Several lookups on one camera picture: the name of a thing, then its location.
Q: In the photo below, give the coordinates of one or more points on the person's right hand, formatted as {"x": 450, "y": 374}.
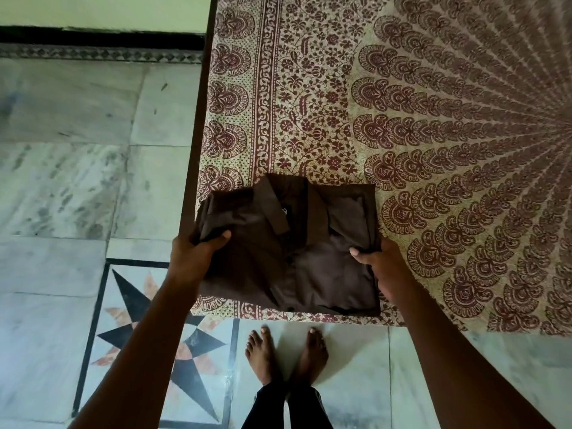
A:
{"x": 389, "y": 268}

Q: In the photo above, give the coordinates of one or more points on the person's left hand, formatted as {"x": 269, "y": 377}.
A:
{"x": 190, "y": 258}

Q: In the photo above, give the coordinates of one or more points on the person's right thumb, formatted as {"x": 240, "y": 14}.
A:
{"x": 363, "y": 255}

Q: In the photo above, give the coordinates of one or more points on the person's left thumb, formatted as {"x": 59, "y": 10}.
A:
{"x": 215, "y": 241}

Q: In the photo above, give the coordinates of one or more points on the brown collared shirt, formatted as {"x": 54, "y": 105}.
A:
{"x": 290, "y": 245}

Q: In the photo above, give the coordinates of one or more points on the person's right forearm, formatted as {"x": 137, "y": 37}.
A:
{"x": 456, "y": 366}

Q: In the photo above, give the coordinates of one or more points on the person's left forearm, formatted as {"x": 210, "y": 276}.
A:
{"x": 134, "y": 352}

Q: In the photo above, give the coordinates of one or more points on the person's right foot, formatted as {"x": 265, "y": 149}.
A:
{"x": 310, "y": 355}

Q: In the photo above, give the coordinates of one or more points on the person's foot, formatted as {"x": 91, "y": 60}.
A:
{"x": 310, "y": 355}
{"x": 262, "y": 355}

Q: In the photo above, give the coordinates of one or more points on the maroon patterned cream bedsheet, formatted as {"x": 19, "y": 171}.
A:
{"x": 402, "y": 142}

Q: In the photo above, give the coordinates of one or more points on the person's left foot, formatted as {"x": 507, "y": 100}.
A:
{"x": 262, "y": 355}

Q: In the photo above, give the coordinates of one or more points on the person's black trousers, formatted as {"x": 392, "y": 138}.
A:
{"x": 281, "y": 406}

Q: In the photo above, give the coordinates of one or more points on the dark wooden bed frame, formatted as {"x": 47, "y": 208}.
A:
{"x": 196, "y": 129}

